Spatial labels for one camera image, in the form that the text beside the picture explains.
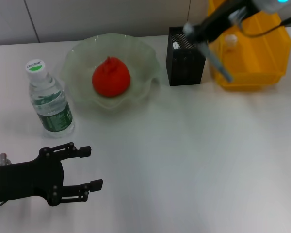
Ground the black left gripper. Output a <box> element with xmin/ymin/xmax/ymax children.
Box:
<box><xmin>0</xmin><ymin>142</ymin><xmax>104</xmax><ymax>207</ymax></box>

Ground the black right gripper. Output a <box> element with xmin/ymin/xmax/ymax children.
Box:
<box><xmin>188</xmin><ymin>0</ymin><xmax>258</xmax><ymax>44</ymax></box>

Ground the white paper ball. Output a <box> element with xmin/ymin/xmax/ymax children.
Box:
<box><xmin>225</xmin><ymin>33</ymin><xmax>238</xmax><ymax>52</ymax></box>

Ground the grey marker pen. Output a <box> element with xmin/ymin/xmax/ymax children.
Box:
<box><xmin>183</xmin><ymin>22</ymin><xmax>234</xmax><ymax>83</ymax></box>

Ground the clear water bottle green label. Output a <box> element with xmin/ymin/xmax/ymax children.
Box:
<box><xmin>25</xmin><ymin>59</ymin><xmax>76</xmax><ymax>139</ymax></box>

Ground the orange fruit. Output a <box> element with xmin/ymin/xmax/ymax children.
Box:
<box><xmin>92</xmin><ymin>56</ymin><xmax>131</xmax><ymax>98</ymax></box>

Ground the black mesh pen holder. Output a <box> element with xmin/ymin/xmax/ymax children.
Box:
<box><xmin>166</xmin><ymin>26</ymin><xmax>207</xmax><ymax>87</ymax></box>

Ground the pale green glass fruit plate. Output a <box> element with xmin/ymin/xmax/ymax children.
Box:
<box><xmin>60</xmin><ymin>33</ymin><xmax>162</xmax><ymax>117</ymax></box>

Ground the yellow plastic bin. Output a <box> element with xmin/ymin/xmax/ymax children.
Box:
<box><xmin>207</xmin><ymin>0</ymin><xmax>291</xmax><ymax>92</ymax></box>

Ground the right gripper cable with plug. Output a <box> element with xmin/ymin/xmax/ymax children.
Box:
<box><xmin>229</xmin><ymin>6</ymin><xmax>291</xmax><ymax>39</ymax></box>

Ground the gripper cable with plug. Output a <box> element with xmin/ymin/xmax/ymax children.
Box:
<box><xmin>0</xmin><ymin>153</ymin><xmax>12</xmax><ymax>211</ymax></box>
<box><xmin>229</xmin><ymin>6</ymin><xmax>291</xmax><ymax>39</ymax></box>

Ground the left gripper cable with plug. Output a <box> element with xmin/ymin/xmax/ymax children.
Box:
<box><xmin>0</xmin><ymin>153</ymin><xmax>12</xmax><ymax>211</ymax></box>

